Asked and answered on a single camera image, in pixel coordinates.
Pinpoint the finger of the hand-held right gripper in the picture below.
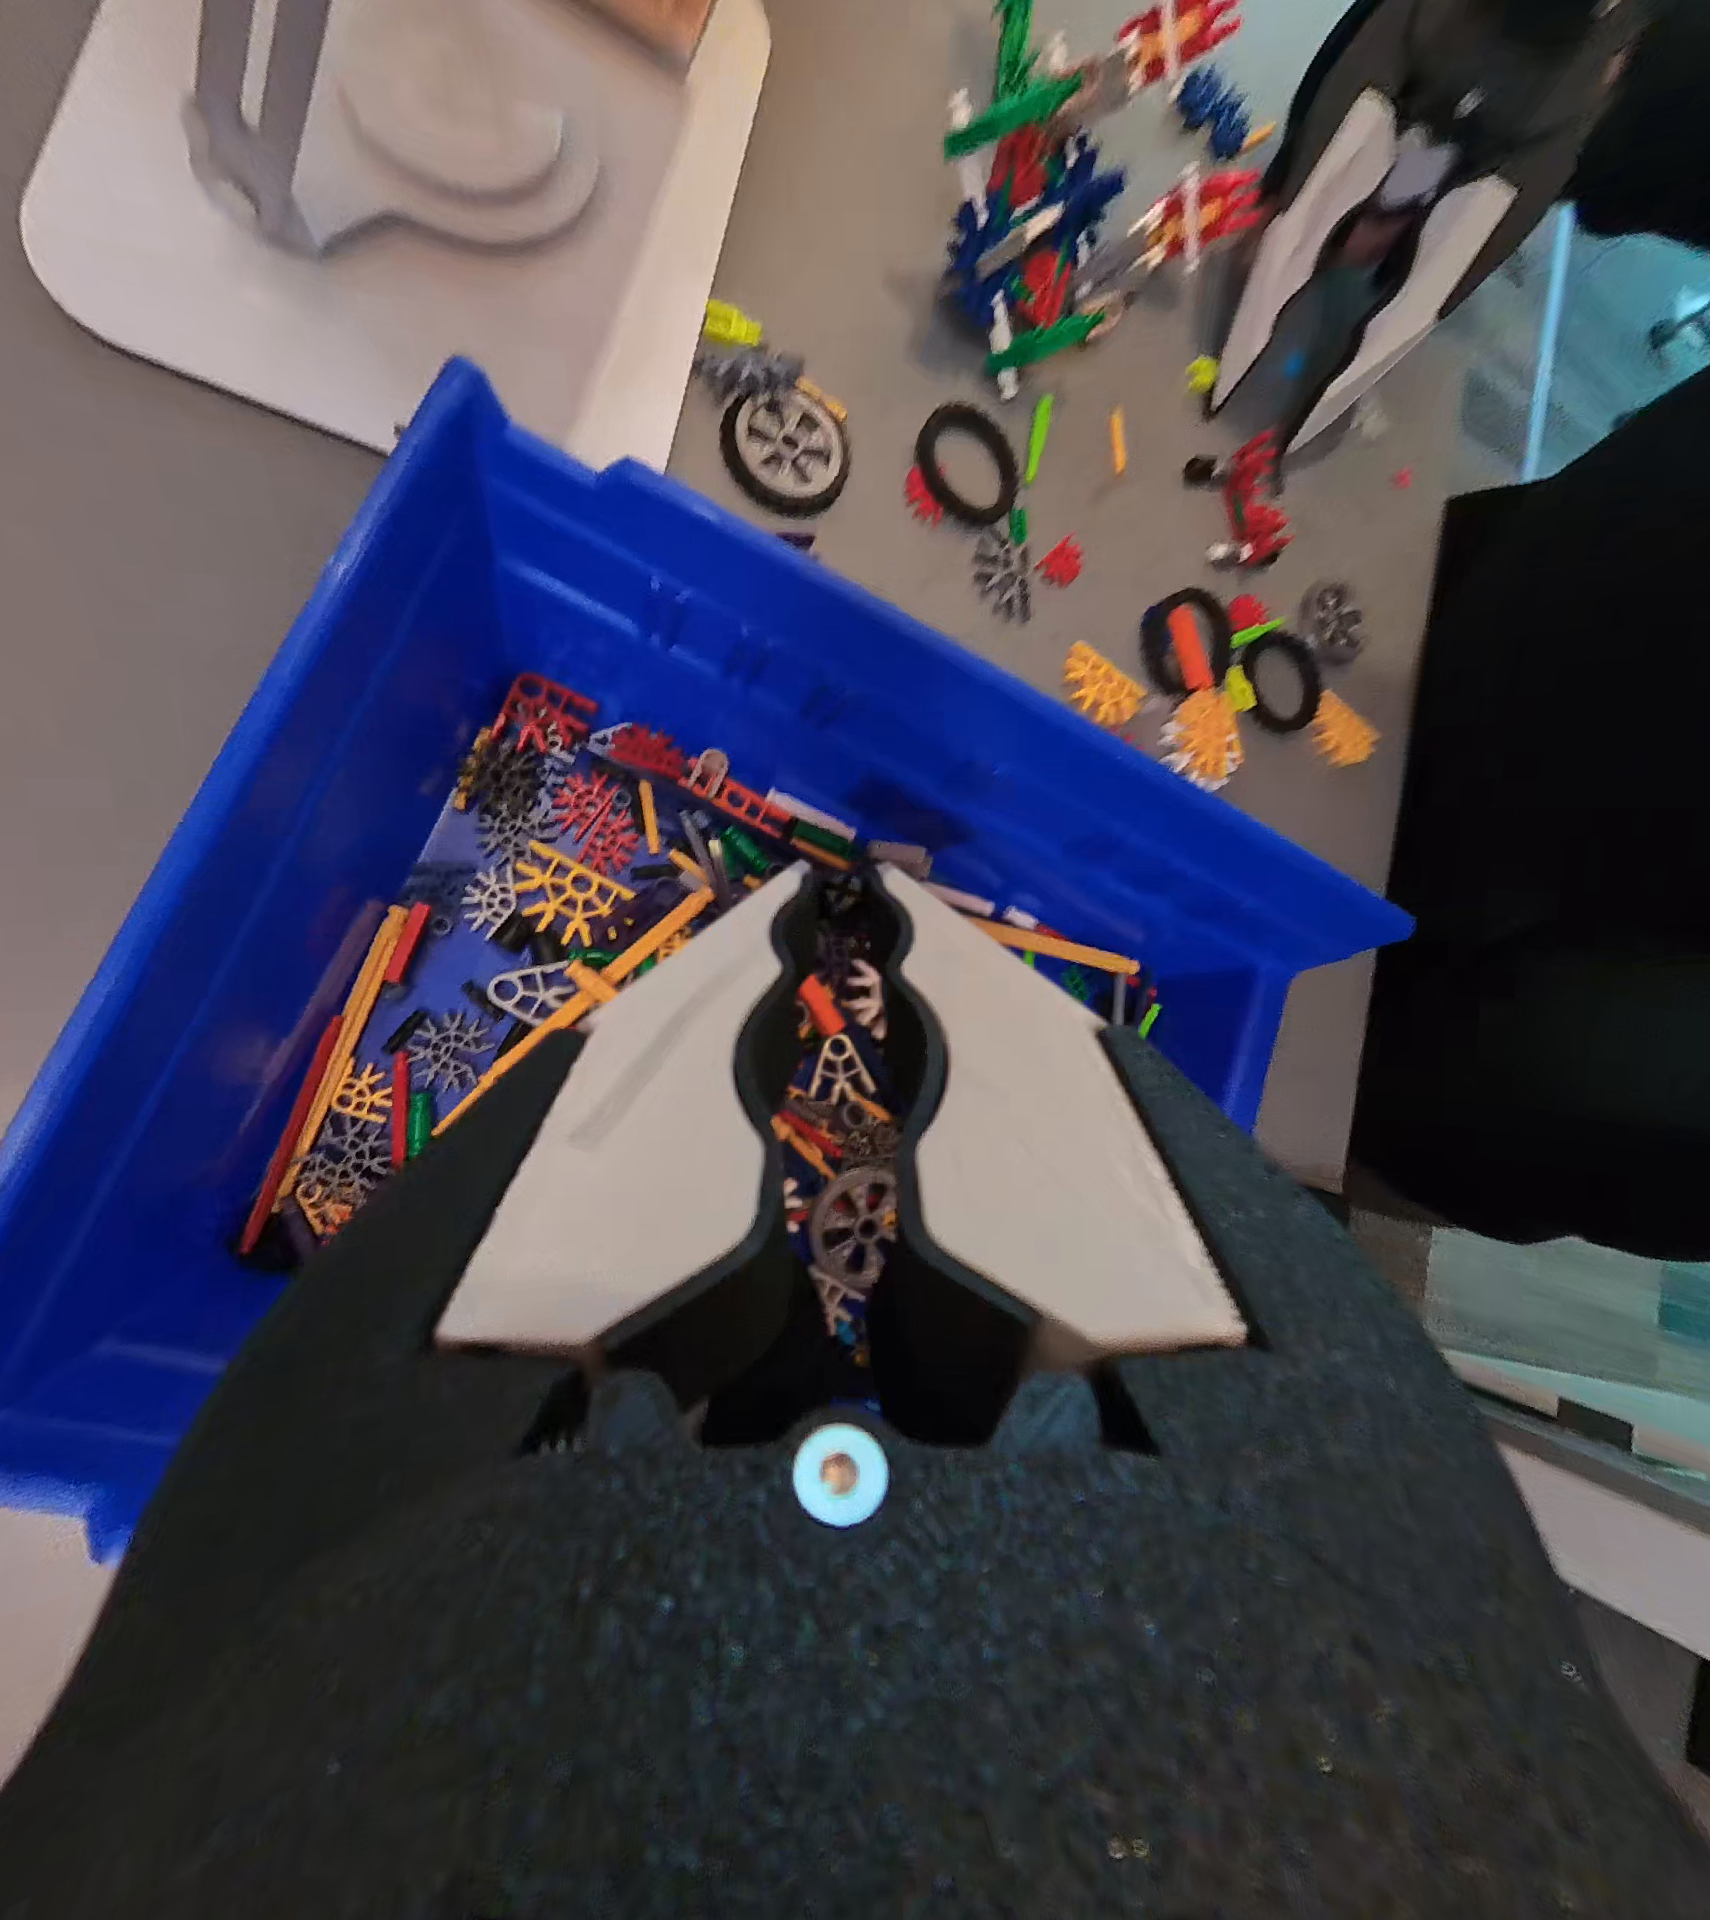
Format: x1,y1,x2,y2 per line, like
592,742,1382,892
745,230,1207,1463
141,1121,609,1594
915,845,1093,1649
1297,181,1530,453
1208,91,1403,421

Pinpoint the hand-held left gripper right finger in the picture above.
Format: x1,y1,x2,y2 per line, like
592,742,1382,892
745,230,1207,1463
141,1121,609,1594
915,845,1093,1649
854,863,1251,1368

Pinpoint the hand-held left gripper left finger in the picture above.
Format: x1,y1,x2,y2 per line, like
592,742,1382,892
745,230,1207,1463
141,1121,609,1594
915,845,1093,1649
432,863,834,1368

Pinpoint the red connector rod assembly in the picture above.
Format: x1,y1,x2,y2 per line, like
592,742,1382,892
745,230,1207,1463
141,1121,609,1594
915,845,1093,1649
1183,426,1301,572

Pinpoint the pile of construction toy pieces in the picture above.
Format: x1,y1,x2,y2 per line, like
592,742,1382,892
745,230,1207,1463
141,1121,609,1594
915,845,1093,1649
236,672,1164,1352

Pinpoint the blue plastic bin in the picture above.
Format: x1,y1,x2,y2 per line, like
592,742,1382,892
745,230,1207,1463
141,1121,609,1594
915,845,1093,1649
0,354,1417,1563

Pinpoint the blue snowflake connector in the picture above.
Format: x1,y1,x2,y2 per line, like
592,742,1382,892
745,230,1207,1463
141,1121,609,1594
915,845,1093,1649
1176,67,1254,152

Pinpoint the multicolour construction toy model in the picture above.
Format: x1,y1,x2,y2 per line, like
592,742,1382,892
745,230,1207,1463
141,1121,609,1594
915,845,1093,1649
936,0,1270,401

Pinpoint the grey fan connector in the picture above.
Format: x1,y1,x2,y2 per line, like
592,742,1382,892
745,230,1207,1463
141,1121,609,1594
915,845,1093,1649
967,528,1038,620

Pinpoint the grey wheel with black tire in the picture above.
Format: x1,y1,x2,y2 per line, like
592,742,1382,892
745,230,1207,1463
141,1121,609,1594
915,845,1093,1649
716,378,858,520

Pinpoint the person's black clothing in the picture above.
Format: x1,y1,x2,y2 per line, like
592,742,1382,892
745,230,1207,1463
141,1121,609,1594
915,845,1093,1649
1347,301,1710,1249

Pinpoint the silver monitor stand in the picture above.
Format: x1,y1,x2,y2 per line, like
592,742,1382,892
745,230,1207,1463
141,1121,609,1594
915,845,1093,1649
19,0,775,461

